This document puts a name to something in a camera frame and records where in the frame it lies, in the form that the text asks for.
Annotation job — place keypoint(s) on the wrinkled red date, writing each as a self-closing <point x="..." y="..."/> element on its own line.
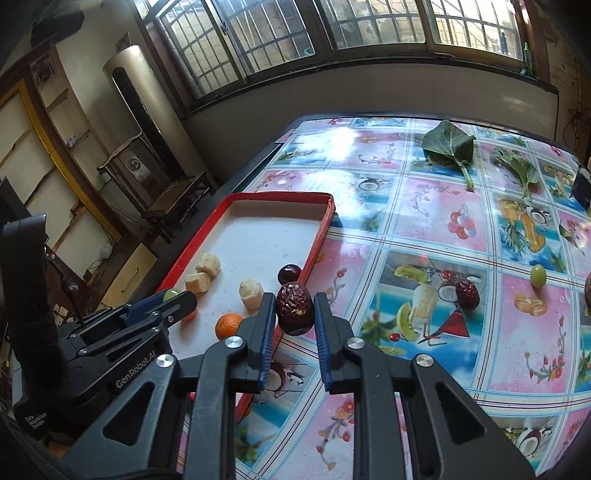
<point x="467" y="294"/>
<point x="293" y="309"/>

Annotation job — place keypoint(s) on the small green grape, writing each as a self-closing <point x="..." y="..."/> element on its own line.
<point x="171" y="294"/>

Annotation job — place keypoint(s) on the narrow green leaf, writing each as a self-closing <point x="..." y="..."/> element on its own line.
<point x="517" y="166"/>

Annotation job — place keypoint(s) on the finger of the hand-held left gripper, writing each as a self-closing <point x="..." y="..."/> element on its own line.
<point x="145" y="303"/>
<point x="173" y="309"/>

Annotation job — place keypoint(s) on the large purple grape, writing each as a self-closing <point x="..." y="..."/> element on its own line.
<point x="588" y="288"/>

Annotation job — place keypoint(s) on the broad green leaf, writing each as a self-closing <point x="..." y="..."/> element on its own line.
<point x="445" y="141"/>

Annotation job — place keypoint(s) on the beige standing air conditioner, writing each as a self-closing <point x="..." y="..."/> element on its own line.
<point x="138" y="92"/>

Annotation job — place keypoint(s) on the red cardboard tray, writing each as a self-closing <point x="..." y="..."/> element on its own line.
<point x="258" y="240"/>

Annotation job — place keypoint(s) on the dark wooden chair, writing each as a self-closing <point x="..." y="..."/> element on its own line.
<point x="175" y="194"/>

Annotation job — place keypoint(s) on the pale cake chunk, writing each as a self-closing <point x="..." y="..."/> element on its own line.
<point x="197" y="283"/>
<point x="208" y="264"/>

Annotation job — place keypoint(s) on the orange mandarin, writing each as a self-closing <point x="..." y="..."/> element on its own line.
<point x="227" y="325"/>
<point x="189" y="316"/>

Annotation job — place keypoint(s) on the yellow wooden cabinet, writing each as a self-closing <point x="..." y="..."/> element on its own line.
<point x="129" y="272"/>

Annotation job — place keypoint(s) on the barred window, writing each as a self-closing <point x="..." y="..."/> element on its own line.
<point x="277" y="37"/>

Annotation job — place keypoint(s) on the fruit print tablecloth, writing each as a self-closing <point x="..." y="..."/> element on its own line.
<point x="415" y="230"/>

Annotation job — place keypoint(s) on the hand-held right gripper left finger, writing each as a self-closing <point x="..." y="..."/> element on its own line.
<point x="265" y="344"/>

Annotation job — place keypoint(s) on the green bottle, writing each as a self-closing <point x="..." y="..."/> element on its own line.
<point x="527" y="60"/>

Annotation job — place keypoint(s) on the large green grape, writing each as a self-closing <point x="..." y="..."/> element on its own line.
<point x="538" y="276"/>

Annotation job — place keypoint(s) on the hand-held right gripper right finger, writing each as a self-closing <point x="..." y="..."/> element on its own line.
<point x="324" y="344"/>

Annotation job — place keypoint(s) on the large white cut fruit piece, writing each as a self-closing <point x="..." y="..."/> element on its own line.
<point x="251" y="293"/>

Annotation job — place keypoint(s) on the wooden wall shelf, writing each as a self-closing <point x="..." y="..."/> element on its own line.
<point x="51" y="138"/>

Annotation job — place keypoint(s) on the black box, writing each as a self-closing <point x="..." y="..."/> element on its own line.
<point x="582" y="187"/>

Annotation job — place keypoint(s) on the small purple grape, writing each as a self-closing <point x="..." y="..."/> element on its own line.
<point x="289" y="273"/>

